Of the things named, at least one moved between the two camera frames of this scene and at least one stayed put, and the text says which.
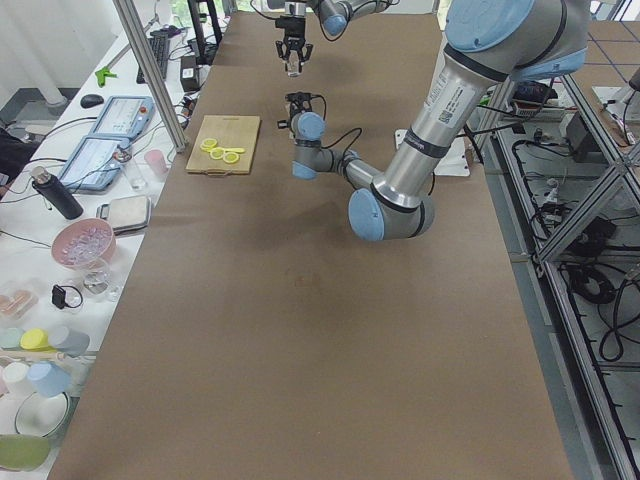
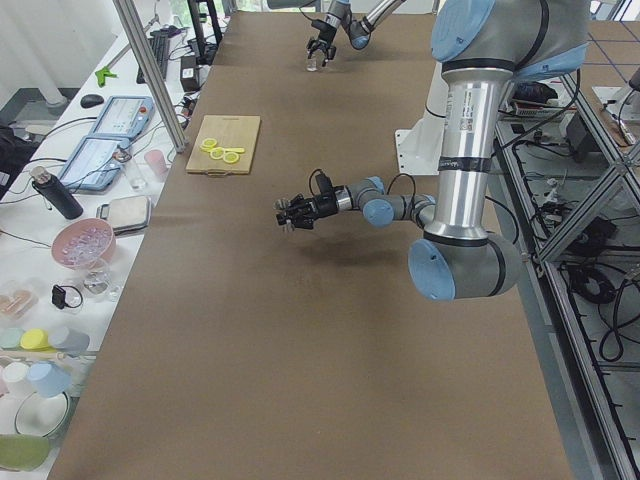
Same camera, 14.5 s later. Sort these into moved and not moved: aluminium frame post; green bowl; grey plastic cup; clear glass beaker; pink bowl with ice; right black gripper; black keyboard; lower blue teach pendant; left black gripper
Moved: left black gripper; right black gripper; clear glass beaker
Not moved: pink bowl with ice; grey plastic cup; black keyboard; lower blue teach pendant; aluminium frame post; green bowl
